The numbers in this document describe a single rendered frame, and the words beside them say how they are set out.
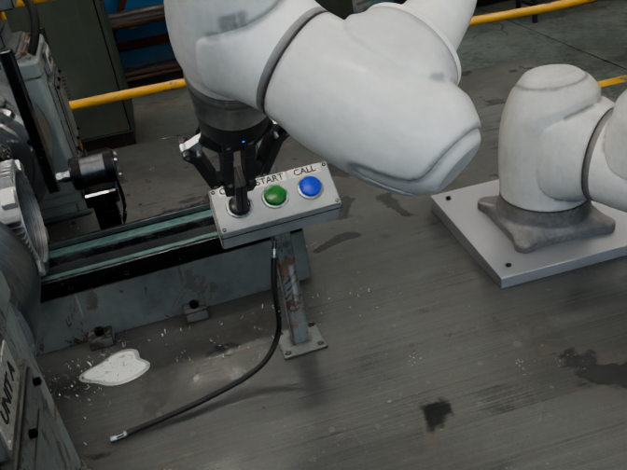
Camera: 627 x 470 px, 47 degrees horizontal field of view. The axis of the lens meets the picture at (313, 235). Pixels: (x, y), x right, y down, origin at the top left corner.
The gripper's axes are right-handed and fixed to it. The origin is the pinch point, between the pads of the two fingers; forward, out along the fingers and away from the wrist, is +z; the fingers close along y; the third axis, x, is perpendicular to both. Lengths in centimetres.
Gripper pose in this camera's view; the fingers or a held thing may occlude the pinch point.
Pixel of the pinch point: (239, 189)
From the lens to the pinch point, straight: 92.4
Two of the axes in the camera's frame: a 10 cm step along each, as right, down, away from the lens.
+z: -0.6, 4.1, 9.1
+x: 3.1, 8.8, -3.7
